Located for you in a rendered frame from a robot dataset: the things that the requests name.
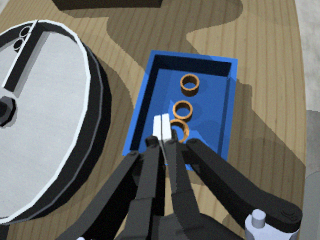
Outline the grey metal bushing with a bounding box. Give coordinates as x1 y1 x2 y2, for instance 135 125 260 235
19 26 31 40
0 101 7 117
12 38 25 53

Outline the blue square tray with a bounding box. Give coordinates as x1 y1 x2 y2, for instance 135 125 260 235
122 50 238 161

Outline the bronze bushing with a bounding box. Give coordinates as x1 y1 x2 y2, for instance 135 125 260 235
173 100 193 123
180 74 199 97
170 119 189 143

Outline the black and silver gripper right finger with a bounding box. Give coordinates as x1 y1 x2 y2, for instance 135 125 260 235
162 114 303 240

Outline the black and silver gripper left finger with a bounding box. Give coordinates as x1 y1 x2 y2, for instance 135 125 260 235
55 115 167 240

